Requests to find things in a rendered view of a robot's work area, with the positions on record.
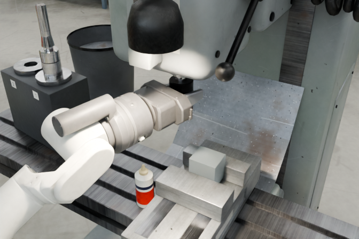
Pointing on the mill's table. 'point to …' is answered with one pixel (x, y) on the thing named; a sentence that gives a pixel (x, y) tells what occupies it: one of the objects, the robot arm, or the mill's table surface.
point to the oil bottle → (143, 186)
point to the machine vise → (252, 166)
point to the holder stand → (40, 94)
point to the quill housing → (189, 18)
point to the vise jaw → (195, 192)
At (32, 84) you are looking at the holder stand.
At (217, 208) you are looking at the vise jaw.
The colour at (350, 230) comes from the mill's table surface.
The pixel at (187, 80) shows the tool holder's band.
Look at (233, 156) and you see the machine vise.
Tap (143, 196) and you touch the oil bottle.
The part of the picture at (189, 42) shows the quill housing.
